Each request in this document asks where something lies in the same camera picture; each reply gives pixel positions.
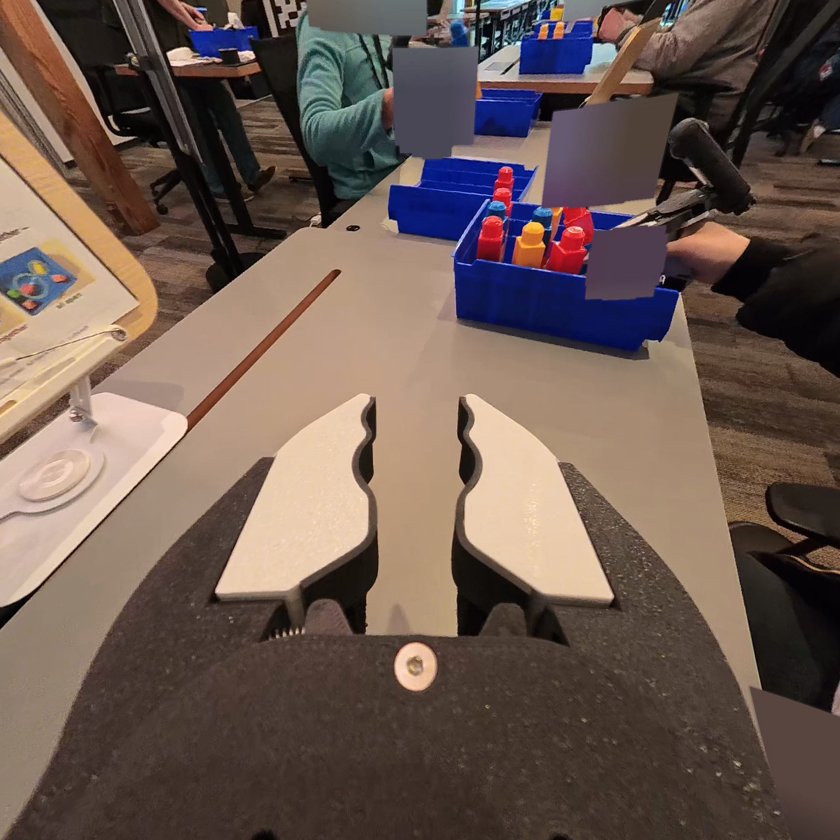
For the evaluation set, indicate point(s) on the black tripod stand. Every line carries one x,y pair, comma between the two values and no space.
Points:
768,72
190,164

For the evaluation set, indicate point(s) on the blue plastic block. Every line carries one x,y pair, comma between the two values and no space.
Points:
497,210
543,216

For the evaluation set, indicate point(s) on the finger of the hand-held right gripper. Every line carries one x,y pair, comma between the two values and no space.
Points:
640,222

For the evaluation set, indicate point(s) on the black chair armrest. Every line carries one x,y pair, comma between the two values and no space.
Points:
807,512

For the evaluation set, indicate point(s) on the person's right hand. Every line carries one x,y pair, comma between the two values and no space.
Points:
705,253

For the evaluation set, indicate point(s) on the brown wooden column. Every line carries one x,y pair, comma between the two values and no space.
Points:
72,111

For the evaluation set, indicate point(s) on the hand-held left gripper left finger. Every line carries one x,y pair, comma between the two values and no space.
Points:
295,518

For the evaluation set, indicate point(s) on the black office chair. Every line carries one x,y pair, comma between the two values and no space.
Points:
282,85

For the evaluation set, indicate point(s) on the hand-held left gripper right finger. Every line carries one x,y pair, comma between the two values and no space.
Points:
531,518

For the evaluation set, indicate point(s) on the black white marker sign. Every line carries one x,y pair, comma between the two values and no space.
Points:
282,16

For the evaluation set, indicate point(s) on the person's right forearm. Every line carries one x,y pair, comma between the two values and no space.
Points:
787,295

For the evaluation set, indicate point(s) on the instruction sheet on stand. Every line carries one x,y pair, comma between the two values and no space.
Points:
131,446

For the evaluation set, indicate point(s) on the tan document board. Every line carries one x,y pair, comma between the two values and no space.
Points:
620,62

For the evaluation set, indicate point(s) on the blue plastic bin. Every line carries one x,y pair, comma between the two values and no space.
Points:
558,308
554,56
505,115
426,210
216,39

